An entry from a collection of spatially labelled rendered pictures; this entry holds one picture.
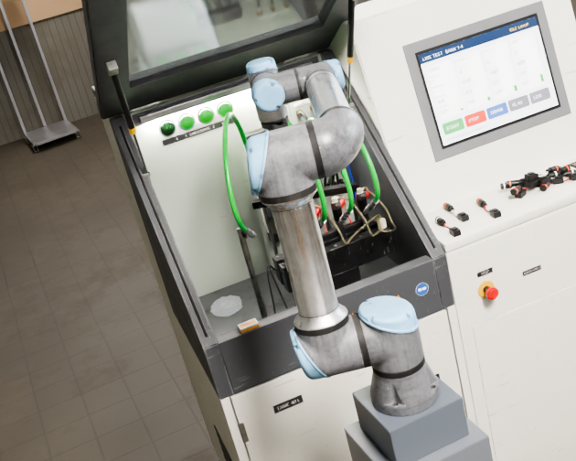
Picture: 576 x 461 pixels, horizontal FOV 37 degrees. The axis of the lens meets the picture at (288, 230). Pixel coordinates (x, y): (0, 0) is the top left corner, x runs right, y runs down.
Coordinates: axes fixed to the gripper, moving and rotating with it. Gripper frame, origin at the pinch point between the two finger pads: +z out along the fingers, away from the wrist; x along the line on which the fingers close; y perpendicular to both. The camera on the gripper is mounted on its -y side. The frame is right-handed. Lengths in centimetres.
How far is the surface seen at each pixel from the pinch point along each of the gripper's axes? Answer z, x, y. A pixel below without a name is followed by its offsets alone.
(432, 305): 41, 27, 14
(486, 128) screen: 8, 66, -12
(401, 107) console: -6.0, 42.3, -15.6
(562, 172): 22, 80, 3
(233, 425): 52, -35, 14
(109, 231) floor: 123, -38, -353
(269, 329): 29.3, -18.2, 14.1
